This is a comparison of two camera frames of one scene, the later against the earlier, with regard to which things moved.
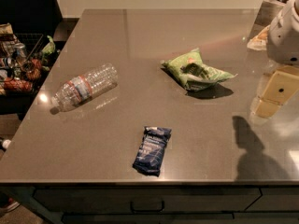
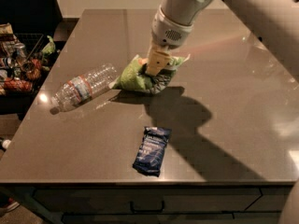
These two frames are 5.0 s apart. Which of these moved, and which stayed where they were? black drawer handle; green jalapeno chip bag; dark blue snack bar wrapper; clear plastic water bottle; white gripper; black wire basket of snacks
Moved: white gripper; green jalapeno chip bag
Stayed: black wire basket of snacks; dark blue snack bar wrapper; clear plastic water bottle; black drawer handle
